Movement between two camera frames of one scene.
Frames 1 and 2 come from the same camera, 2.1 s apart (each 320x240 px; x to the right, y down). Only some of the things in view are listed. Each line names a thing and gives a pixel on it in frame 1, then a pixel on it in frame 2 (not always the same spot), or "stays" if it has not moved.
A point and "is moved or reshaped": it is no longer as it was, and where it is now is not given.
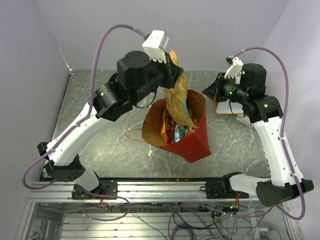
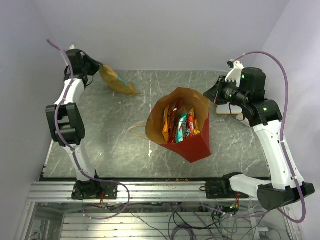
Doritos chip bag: x=176 y=95 is moved or reshaped
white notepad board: x=224 y=108 stays
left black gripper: x=171 y=69 -> x=97 y=65
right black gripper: x=214 y=91 stays
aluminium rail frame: x=165 y=210 stays
